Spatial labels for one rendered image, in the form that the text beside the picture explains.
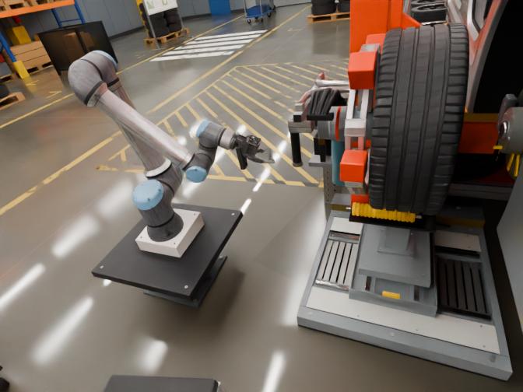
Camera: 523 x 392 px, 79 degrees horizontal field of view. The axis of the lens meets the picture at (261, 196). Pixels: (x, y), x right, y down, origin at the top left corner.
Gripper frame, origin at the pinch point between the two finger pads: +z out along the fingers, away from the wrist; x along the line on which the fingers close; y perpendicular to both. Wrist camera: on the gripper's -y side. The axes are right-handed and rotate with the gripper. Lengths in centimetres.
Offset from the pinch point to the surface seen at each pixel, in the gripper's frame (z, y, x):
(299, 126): 5.5, 29.1, -14.1
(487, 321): 111, -17, -23
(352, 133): 22, 39, -23
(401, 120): 32, 50, -27
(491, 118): 84, 41, 40
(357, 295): 60, -33, -25
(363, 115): 23, 44, -21
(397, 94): 28, 54, -23
